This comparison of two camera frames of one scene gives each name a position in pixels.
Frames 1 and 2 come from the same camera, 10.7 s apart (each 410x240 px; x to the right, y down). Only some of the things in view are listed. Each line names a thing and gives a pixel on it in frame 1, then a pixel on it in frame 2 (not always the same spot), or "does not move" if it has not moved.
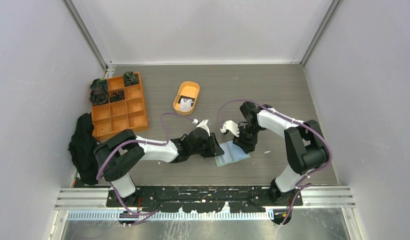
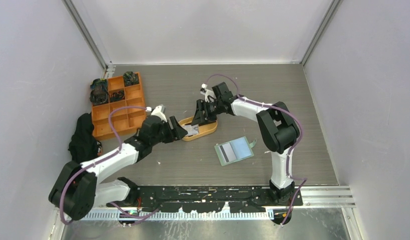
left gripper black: [215, 149] → [176, 133]
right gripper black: [248, 145] → [201, 106]
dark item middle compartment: [116, 96] does not move
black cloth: [83, 147] does not move
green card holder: [232, 153] does not move
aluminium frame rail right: [331, 13] does not move
